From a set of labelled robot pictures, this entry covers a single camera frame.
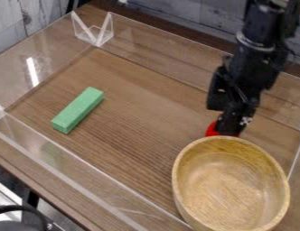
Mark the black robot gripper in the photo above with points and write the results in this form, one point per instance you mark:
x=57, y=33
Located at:
x=240, y=81

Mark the wooden oval bowl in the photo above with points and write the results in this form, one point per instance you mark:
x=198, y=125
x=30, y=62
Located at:
x=229, y=186

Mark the green rectangular block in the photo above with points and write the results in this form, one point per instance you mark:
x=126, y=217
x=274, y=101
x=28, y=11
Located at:
x=77, y=110

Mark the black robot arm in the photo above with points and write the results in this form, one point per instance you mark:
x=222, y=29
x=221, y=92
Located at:
x=270, y=21

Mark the red toy strawberry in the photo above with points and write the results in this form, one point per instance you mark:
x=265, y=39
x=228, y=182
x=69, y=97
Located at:
x=220, y=128

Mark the clear acrylic tray enclosure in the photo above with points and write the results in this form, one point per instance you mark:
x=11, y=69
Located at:
x=106, y=172

